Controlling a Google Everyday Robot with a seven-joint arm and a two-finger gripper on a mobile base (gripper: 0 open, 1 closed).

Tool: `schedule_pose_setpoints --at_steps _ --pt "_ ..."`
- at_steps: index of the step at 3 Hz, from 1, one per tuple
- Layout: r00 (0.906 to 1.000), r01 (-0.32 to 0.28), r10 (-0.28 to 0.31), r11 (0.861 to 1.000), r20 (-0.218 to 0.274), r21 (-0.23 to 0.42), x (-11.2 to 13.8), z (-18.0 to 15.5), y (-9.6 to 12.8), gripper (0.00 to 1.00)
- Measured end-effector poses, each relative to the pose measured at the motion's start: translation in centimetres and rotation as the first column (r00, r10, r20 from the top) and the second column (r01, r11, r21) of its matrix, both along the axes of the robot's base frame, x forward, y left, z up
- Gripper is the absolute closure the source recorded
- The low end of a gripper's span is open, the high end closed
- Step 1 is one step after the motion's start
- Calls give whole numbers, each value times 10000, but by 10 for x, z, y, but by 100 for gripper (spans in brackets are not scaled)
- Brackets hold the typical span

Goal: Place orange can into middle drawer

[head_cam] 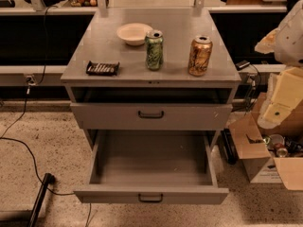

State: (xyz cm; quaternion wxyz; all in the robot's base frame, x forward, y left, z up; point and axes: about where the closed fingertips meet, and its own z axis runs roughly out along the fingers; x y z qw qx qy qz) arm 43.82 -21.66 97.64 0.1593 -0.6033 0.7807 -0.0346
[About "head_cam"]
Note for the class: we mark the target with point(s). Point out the orange soda can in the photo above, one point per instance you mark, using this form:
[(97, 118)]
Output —
[(199, 55)]

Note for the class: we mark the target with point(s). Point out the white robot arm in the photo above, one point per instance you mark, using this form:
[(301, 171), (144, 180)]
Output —
[(286, 41)]

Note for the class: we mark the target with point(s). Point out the grey drawer cabinet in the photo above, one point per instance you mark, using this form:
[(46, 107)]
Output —
[(134, 82)]

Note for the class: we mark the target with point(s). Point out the open grey lower drawer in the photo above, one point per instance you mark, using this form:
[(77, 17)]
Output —
[(169, 167)]

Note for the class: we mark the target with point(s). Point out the closed grey upper drawer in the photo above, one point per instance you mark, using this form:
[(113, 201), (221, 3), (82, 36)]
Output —
[(140, 116)]

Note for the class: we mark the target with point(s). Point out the green soda can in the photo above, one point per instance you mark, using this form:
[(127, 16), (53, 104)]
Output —
[(154, 49)]

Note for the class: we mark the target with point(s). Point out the black chocolate bar tray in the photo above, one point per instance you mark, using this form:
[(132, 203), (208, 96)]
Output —
[(102, 69)]

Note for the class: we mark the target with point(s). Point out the white bowl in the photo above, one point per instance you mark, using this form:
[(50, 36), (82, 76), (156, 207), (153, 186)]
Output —
[(133, 33)]

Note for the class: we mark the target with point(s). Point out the small black device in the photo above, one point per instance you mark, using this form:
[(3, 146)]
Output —
[(242, 64)]

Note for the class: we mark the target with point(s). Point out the cardboard box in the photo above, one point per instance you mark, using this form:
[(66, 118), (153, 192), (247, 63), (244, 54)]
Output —
[(261, 165)]

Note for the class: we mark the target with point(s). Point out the black metal leg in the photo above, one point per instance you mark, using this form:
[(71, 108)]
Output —
[(47, 180)]

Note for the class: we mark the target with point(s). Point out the cans inside box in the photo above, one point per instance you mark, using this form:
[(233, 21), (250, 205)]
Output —
[(283, 146)]

